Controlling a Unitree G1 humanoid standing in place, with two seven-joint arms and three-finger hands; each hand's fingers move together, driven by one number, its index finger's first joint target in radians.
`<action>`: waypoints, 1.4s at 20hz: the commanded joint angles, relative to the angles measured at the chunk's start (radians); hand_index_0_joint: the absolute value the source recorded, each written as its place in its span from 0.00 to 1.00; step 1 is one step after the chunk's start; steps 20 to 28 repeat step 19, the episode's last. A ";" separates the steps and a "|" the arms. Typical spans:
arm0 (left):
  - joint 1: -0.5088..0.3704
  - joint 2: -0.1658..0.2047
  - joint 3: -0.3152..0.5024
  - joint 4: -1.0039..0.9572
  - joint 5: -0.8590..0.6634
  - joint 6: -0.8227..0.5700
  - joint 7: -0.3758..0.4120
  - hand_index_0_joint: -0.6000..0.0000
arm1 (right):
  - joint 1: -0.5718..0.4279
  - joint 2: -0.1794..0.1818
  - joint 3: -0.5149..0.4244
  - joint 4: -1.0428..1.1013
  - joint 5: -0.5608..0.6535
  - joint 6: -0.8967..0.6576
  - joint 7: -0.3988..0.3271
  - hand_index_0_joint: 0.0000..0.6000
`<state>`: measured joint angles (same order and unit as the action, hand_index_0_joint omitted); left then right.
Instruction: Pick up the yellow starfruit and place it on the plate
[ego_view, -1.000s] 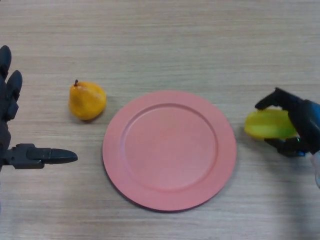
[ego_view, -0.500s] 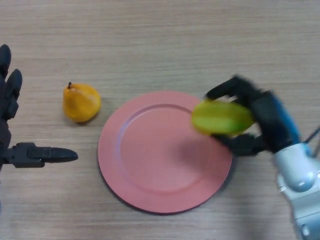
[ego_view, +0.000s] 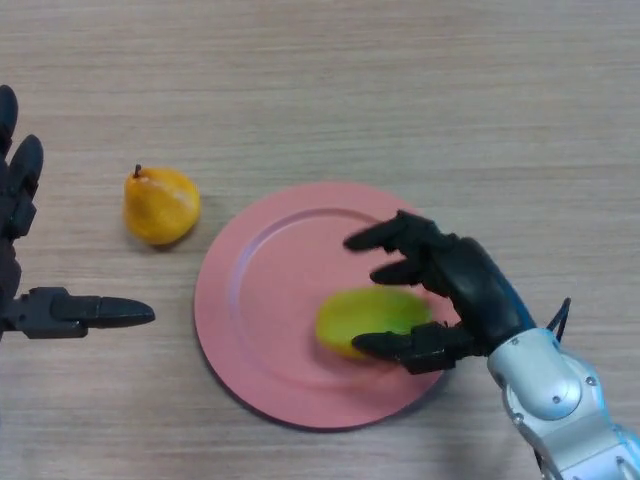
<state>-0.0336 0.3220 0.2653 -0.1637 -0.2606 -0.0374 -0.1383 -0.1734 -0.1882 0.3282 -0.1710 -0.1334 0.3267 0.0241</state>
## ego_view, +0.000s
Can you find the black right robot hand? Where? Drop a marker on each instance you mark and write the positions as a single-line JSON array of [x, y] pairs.
[[475, 285]]

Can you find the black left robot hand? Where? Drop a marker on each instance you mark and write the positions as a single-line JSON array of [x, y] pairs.
[[15, 200]]

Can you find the yellow green starfruit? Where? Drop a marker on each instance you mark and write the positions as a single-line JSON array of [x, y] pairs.
[[370, 312]]

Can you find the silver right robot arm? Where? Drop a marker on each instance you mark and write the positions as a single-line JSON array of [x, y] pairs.
[[560, 400]]

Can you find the pink round plate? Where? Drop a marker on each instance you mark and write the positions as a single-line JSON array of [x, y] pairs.
[[272, 300]]

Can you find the orange yellow pear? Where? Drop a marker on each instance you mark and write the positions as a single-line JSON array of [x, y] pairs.
[[160, 210]]

